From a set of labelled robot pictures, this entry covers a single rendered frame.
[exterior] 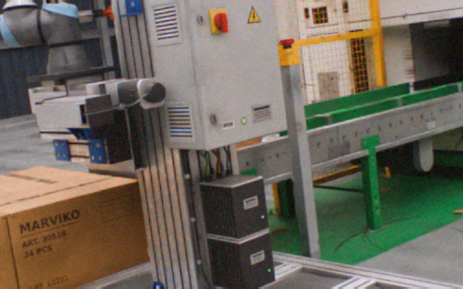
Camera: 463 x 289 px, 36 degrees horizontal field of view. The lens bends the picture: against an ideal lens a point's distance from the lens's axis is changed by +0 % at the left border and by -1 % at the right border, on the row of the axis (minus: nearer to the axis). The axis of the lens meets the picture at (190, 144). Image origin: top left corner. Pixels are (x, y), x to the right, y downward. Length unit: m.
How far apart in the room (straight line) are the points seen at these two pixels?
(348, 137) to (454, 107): 0.90
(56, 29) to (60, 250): 0.90
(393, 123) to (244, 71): 1.81
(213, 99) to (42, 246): 1.06
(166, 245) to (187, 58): 0.69
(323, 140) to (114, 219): 1.12
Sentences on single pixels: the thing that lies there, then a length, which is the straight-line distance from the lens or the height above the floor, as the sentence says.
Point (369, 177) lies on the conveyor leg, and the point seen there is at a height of 0.28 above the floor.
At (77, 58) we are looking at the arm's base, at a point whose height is 1.08.
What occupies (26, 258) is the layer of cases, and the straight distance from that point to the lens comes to 2.84.
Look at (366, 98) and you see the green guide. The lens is 4.60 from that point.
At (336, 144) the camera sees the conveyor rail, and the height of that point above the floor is 0.50.
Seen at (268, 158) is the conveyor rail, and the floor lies 0.52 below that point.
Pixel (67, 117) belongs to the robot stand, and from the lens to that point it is 2.20.
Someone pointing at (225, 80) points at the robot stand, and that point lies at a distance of 2.14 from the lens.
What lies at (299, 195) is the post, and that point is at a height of 0.36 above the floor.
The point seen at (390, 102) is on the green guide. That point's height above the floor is 0.62.
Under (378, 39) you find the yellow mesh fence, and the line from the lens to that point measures 5.00.
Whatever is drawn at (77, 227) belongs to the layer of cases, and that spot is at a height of 0.42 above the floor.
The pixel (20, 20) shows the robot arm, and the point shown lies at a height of 1.23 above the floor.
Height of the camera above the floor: 1.08
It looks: 8 degrees down
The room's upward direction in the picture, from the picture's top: 8 degrees counter-clockwise
